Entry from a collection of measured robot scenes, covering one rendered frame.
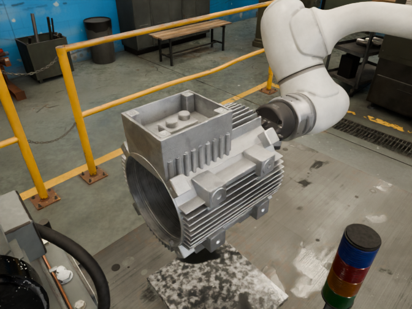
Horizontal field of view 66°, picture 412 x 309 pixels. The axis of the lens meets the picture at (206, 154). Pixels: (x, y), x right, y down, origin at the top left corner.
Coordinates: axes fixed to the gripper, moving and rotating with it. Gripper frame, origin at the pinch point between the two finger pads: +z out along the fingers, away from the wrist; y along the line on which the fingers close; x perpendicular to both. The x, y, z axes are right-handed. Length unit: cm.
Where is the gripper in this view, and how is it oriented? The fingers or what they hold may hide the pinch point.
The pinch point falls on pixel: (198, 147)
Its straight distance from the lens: 49.9
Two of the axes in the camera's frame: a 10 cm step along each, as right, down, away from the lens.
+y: 6.4, 4.4, -6.3
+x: -0.9, 8.6, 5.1
